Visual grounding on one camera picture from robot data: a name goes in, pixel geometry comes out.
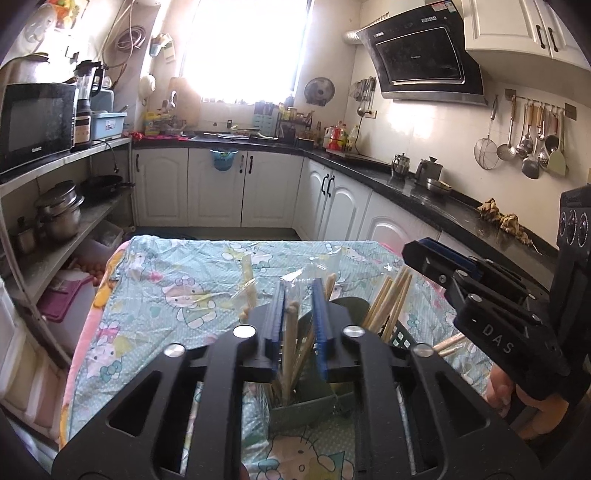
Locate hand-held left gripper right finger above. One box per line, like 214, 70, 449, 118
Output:
311, 278, 542, 480

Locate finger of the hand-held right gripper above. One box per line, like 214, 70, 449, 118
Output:
422, 237, 481, 273
401, 240, 485, 297

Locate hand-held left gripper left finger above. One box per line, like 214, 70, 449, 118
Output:
51, 279, 289, 480

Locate chopstick pair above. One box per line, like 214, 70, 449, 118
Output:
277, 265, 319, 407

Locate group of bamboo chopsticks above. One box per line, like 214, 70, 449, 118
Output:
240, 256, 467, 407

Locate green plastic utensil basket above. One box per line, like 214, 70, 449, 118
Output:
265, 298, 416, 432

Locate person's right hand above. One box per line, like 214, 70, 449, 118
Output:
485, 364, 571, 441

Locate ginger roots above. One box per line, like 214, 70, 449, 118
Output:
478, 198, 532, 245

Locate black cooking pot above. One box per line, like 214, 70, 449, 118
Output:
414, 157, 445, 185

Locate cartoon printed bed sheet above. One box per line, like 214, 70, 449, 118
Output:
60, 234, 495, 480

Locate small steel ladle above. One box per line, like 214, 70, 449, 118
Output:
498, 99, 517, 161

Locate large steel ladle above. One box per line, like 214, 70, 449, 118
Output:
522, 106, 542, 180

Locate steel slotted spoon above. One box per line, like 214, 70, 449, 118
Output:
516, 104, 535, 158

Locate white base cabinets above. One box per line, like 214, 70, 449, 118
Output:
131, 145, 467, 259

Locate pale green spatula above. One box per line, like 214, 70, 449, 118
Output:
549, 115, 568, 177

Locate red sauce bottle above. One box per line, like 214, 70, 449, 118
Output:
329, 121, 348, 151

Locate blue hanging bin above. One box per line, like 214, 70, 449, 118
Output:
210, 148, 240, 172

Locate black range hood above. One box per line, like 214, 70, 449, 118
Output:
344, 0, 489, 108

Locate dark seasoning rack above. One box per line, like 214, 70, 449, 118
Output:
277, 106, 319, 146

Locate black frying pan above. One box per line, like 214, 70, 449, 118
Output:
81, 174, 137, 199

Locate wooden cutting board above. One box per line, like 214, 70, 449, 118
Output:
167, 76, 201, 132

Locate stacked steel pots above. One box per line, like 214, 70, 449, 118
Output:
34, 180, 86, 243

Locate plastic drawer unit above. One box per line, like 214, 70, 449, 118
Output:
0, 277, 70, 439

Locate kitchen window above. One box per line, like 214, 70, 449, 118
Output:
182, 0, 315, 104

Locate metal shelf rack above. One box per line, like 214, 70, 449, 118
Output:
0, 136, 137, 365

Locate black blender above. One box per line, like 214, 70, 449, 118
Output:
73, 60, 105, 151

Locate black microwave oven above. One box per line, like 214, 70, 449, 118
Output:
0, 82, 80, 174

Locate steel lidded container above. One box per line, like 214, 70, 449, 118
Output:
9, 53, 51, 86

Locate glass pot lid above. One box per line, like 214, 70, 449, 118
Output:
25, 2, 58, 44

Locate metal utensil rail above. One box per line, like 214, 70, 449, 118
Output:
504, 89, 578, 121

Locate small wall fan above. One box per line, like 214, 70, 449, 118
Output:
304, 76, 335, 108

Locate white wall cabinets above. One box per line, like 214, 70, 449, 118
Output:
462, 0, 591, 70

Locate fruit wall poster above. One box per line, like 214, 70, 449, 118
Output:
46, 0, 90, 28

